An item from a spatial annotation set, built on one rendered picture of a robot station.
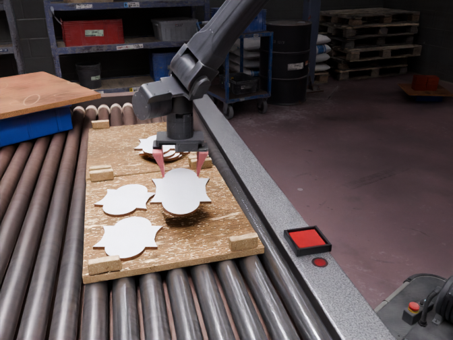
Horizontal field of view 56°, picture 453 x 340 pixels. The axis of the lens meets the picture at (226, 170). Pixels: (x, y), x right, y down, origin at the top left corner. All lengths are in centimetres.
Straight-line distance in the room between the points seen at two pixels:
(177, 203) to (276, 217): 25
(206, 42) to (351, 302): 54
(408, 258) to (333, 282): 177
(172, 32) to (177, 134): 456
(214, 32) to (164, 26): 457
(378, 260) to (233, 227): 167
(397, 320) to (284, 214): 91
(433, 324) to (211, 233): 112
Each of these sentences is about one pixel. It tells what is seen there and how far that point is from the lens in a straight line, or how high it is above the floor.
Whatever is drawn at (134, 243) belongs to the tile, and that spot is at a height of 94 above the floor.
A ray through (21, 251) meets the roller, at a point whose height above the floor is 92.
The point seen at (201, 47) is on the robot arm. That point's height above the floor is 131.
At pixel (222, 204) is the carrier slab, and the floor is 94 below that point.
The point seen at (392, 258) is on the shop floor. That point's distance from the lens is 257.
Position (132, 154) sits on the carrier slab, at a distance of 132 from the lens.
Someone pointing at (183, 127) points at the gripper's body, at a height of 114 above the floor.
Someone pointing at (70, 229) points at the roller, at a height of 92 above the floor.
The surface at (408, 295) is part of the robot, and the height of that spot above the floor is 24.
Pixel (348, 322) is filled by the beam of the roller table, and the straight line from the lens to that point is 78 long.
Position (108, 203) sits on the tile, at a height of 94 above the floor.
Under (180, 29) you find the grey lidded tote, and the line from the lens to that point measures 548.
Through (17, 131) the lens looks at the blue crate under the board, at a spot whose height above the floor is 96.
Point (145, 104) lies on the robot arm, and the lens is 85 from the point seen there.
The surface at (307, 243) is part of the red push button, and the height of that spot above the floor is 93.
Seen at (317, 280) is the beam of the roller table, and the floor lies 92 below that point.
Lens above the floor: 144
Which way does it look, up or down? 25 degrees down
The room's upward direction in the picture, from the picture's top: straight up
